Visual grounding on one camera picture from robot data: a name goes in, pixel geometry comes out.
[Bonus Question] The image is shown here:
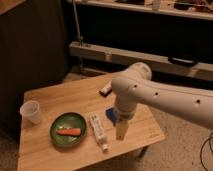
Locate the black floor cable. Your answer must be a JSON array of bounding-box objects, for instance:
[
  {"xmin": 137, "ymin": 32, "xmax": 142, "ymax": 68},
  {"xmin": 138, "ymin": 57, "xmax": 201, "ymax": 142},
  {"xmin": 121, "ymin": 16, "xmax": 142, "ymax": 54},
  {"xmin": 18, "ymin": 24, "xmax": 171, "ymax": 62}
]
[{"xmin": 199, "ymin": 131, "xmax": 213, "ymax": 171}]

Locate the long grey case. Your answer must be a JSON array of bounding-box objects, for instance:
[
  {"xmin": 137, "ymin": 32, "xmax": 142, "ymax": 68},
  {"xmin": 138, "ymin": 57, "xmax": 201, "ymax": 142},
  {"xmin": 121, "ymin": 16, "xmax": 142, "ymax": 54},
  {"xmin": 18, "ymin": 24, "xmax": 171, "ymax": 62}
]
[{"xmin": 69, "ymin": 41, "xmax": 213, "ymax": 81}]

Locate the blue sponge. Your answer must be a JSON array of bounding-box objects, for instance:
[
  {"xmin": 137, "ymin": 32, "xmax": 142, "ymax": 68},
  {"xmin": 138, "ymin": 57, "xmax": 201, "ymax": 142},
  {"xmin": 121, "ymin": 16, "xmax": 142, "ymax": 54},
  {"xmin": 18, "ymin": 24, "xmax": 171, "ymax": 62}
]
[{"xmin": 106, "ymin": 108, "xmax": 117, "ymax": 125}]

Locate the metal vertical pole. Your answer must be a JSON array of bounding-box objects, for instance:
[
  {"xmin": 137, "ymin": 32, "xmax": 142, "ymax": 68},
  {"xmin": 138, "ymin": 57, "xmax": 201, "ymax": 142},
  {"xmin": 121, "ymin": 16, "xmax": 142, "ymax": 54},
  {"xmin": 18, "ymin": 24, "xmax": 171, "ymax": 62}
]
[{"xmin": 72, "ymin": 0, "xmax": 83, "ymax": 71}]

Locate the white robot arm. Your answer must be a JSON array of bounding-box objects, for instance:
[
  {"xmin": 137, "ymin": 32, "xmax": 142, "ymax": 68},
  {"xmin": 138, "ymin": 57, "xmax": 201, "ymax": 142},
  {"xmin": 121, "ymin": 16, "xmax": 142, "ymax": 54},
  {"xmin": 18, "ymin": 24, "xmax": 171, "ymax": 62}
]
[{"xmin": 111, "ymin": 62, "xmax": 213, "ymax": 140}]

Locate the black and white candy bar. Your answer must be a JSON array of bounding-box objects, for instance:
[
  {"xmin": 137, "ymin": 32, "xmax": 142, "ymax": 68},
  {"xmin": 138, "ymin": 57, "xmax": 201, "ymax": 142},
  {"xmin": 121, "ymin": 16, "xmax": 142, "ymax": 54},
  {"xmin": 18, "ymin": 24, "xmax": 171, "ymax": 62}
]
[{"xmin": 99, "ymin": 82, "xmax": 112, "ymax": 97}]

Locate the black case handle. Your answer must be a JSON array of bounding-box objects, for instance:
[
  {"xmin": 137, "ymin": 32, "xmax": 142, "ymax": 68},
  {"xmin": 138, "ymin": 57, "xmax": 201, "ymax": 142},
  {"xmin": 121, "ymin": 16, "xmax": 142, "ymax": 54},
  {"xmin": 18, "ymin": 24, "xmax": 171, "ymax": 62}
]
[{"xmin": 168, "ymin": 57, "xmax": 198, "ymax": 67}]

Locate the white plastic cup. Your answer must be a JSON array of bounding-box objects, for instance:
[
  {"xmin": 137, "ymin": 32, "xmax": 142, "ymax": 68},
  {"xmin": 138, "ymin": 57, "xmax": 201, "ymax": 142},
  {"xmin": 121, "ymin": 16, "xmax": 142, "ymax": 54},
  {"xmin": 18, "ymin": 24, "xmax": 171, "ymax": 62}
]
[{"xmin": 19, "ymin": 100, "xmax": 41, "ymax": 124}]

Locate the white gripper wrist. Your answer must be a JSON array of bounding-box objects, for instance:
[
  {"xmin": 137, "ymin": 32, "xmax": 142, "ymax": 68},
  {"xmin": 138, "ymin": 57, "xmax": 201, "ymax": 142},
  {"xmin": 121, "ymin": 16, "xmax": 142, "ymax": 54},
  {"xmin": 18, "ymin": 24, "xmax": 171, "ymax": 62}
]
[{"xmin": 113, "ymin": 96, "xmax": 137, "ymax": 140}]

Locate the wooden folding table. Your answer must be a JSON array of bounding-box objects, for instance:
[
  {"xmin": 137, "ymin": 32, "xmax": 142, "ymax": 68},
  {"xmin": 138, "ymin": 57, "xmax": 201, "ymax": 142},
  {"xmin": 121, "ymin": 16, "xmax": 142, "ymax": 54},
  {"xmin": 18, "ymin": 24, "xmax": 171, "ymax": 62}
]
[{"xmin": 18, "ymin": 74, "xmax": 165, "ymax": 171}]

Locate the orange carrot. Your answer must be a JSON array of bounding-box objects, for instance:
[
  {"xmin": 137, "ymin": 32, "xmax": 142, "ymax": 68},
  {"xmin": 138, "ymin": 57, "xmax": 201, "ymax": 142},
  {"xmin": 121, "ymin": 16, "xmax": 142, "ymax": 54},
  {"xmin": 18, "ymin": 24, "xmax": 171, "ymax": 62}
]
[{"xmin": 57, "ymin": 128, "xmax": 81, "ymax": 136}]

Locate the white toothpaste tube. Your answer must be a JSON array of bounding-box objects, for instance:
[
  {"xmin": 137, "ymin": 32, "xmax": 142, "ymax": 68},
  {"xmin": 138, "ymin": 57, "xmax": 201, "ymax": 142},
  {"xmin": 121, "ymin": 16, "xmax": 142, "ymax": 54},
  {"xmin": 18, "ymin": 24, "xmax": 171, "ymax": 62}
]
[{"xmin": 89, "ymin": 114, "xmax": 108, "ymax": 152}]

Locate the green round plate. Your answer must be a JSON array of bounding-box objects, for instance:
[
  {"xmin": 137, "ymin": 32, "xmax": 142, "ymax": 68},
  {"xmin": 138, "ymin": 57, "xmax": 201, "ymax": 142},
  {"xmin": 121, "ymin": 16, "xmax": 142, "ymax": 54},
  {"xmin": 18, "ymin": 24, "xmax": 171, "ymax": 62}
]
[{"xmin": 50, "ymin": 112, "xmax": 87, "ymax": 148}]

